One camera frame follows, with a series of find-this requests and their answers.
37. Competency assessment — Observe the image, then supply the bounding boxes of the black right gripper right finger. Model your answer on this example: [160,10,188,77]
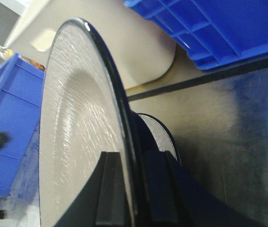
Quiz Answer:
[144,151,262,227]

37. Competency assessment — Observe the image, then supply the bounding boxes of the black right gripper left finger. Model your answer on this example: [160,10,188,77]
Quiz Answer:
[55,152,127,227]

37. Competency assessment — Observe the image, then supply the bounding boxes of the beige plate black rim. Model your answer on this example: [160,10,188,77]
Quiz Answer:
[39,17,179,227]

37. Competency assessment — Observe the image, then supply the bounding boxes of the blue crate lower shelf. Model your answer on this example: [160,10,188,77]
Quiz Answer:
[0,54,45,198]

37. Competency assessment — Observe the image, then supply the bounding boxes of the stainless steel table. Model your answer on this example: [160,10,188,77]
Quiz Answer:
[127,55,268,227]

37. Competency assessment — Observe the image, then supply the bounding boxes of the yellow cap oil bottle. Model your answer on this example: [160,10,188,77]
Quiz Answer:
[0,45,14,60]

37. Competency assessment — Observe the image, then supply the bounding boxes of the blue plastic crate on table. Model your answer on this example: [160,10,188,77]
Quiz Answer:
[124,0,268,70]

